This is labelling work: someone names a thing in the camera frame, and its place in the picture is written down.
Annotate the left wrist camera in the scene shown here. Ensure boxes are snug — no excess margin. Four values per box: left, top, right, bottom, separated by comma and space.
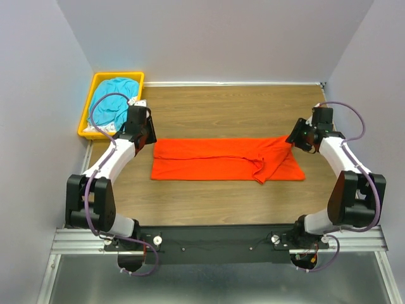
127, 98, 147, 107

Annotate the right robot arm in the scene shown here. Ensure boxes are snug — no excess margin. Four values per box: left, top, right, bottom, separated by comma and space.
282, 118, 386, 248

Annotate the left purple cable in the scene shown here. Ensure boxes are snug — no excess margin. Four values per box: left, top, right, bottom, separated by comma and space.
84, 92, 159, 277

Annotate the light blue t shirt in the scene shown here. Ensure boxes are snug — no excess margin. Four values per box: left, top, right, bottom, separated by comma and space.
89, 77, 139, 133

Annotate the yellow plastic bin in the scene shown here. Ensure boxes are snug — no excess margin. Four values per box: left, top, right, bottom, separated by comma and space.
78, 72, 144, 140

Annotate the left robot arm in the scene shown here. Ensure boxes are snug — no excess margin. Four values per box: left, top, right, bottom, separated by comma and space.
65, 101, 157, 239

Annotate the orange t shirt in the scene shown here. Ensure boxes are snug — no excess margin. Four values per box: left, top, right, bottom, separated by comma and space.
151, 136, 306, 184

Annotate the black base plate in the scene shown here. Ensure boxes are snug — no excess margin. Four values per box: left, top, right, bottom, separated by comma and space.
104, 224, 329, 265

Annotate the aluminium frame rail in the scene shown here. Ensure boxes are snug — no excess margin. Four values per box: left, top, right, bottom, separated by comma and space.
39, 146, 401, 303

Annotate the white t shirt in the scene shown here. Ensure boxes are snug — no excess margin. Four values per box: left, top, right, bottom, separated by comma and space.
82, 94, 148, 134

